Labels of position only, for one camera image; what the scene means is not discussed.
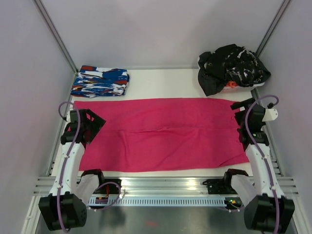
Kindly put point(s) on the folded blue patterned trousers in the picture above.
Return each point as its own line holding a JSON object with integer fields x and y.
{"x": 91, "y": 82}

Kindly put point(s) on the left frame post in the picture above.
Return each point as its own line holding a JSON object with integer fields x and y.
{"x": 53, "y": 30}

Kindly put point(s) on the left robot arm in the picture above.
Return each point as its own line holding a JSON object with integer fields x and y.
{"x": 65, "y": 206}

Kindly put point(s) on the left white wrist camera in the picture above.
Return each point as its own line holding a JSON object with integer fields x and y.
{"x": 72, "y": 116}

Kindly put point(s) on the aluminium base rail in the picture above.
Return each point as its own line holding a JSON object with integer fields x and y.
{"x": 165, "y": 186}

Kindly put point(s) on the frame post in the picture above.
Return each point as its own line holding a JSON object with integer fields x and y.
{"x": 273, "y": 25}
{"x": 53, "y": 30}

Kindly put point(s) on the slotted cable duct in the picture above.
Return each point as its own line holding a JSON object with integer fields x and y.
{"x": 140, "y": 201}

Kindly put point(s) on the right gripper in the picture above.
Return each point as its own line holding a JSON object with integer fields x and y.
{"x": 237, "y": 105}

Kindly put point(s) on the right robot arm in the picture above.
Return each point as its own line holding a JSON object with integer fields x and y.
{"x": 265, "y": 206}

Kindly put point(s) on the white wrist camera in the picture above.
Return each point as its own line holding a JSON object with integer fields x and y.
{"x": 264, "y": 114}
{"x": 72, "y": 116}

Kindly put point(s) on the right frame post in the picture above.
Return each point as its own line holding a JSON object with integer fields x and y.
{"x": 273, "y": 25}

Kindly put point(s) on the white basket with orange item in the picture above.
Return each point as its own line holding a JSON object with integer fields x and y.
{"x": 232, "y": 87}

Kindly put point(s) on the pink trousers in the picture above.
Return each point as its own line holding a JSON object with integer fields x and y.
{"x": 164, "y": 134}

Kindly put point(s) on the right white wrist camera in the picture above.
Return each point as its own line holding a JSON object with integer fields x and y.
{"x": 264, "y": 114}

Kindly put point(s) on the black patterned clothes pile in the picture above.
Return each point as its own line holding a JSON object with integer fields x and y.
{"x": 230, "y": 63}

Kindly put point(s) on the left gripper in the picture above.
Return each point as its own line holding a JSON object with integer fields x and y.
{"x": 97, "y": 124}

